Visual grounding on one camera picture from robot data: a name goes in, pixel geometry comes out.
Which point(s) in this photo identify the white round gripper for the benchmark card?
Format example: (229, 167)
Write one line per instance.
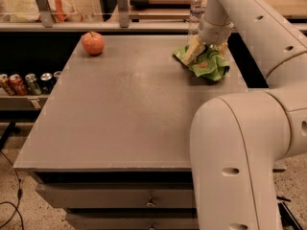
(215, 34)

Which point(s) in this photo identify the green rice chip bag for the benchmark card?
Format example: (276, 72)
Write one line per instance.
(209, 64)

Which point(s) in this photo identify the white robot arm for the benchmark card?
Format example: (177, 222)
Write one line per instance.
(235, 139)

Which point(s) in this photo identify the white orange snack bag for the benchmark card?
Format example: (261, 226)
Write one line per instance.
(28, 11)

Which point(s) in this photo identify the clear plastic water bottle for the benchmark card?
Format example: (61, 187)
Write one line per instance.
(197, 9)

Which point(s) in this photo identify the red apple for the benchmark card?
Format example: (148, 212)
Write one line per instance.
(93, 43)

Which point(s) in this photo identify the grey drawer cabinet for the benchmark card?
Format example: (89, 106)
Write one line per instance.
(111, 145)

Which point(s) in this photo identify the dark soda can rightmost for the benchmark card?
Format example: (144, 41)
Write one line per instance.
(57, 75)

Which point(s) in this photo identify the black soda can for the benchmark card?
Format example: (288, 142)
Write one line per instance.
(48, 82)

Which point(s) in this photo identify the green soda can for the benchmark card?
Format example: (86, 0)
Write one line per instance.
(33, 84)

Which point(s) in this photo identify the black power strip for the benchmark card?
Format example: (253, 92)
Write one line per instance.
(288, 220)

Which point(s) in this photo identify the red soda can leftmost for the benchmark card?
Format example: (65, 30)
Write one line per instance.
(6, 85)

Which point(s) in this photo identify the metal bracket middle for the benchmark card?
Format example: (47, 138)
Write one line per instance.
(123, 13)

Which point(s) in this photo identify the metal bracket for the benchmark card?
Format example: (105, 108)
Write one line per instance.
(123, 13)
(46, 16)

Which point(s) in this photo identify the metal bracket left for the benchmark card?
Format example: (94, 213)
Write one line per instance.
(46, 16)

